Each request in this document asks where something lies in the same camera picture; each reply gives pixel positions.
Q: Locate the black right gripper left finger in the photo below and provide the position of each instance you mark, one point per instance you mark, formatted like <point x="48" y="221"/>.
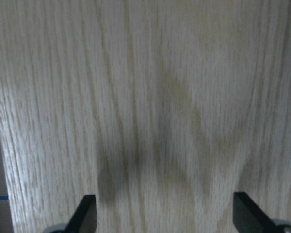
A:
<point x="84" y="219"/>

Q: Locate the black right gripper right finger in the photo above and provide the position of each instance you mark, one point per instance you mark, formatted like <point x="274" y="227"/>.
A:
<point x="248" y="217"/>

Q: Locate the light wood drawer cabinet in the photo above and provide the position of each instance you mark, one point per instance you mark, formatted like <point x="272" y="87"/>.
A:
<point x="161" y="108"/>

